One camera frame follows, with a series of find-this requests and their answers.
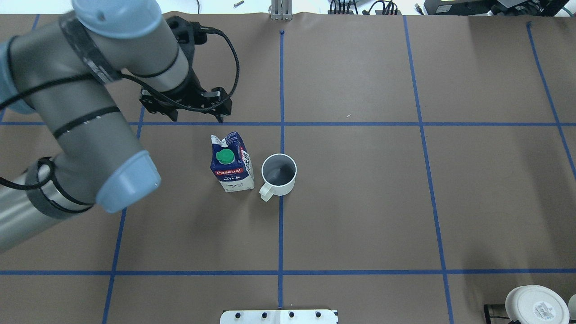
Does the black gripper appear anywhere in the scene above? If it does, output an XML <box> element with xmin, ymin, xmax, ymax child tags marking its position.
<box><xmin>139</xmin><ymin>16</ymin><xmax>233</xmax><ymax>124</ymax></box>

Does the blue white milk carton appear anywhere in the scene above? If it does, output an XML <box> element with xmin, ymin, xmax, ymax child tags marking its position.
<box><xmin>210</xmin><ymin>131</ymin><xmax>255</xmax><ymax>193</ymax></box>

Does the white mug grey inside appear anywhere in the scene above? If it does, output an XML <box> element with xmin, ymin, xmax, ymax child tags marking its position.
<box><xmin>259</xmin><ymin>153</ymin><xmax>297</xmax><ymax>202</ymax></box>

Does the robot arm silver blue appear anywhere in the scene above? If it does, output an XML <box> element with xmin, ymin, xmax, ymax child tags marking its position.
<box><xmin>1</xmin><ymin>0</ymin><xmax>239</xmax><ymax>252</ymax></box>

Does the black power strip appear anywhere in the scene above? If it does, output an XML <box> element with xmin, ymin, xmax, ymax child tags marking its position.
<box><xmin>326</xmin><ymin>0</ymin><xmax>401</xmax><ymax>16</ymax></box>

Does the black monitor on stand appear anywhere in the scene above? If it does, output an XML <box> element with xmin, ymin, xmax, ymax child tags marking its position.
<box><xmin>423</xmin><ymin>0</ymin><xmax>570</xmax><ymax>17</ymax></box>

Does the white mug far on rack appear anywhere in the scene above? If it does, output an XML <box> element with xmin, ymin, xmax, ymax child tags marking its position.
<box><xmin>504</xmin><ymin>285</ymin><xmax>570</xmax><ymax>324</ymax></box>

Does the white mug on rack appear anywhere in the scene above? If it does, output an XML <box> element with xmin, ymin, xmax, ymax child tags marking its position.
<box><xmin>504</xmin><ymin>285</ymin><xmax>570</xmax><ymax>324</ymax></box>
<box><xmin>567</xmin><ymin>294</ymin><xmax>576</xmax><ymax>323</ymax></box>

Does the white mug near on rack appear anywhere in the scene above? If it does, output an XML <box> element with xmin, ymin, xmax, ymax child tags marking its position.
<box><xmin>567</xmin><ymin>294</ymin><xmax>576</xmax><ymax>323</ymax></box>

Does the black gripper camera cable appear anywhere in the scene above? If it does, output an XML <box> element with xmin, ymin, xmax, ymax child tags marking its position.
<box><xmin>121</xmin><ymin>26</ymin><xmax>240</xmax><ymax>112</ymax></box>

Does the aluminium frame post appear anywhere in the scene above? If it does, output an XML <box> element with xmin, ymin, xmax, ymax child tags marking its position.
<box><xmin>269</xmin><ymin>0</ymin><xmax>293</xmax><ymax>21</ymax></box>

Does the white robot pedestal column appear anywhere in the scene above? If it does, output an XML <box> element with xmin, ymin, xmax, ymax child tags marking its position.
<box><xmin>220</xmin><ymin>309</ymin><xmax>339</xmax><ymax>324</ymax></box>

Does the black wire mug rack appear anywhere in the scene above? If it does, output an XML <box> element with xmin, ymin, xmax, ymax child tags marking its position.
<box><xmin>483</xmin><ymin>304</ymin><xmax>521</xmax><ymax>324</ymax></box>

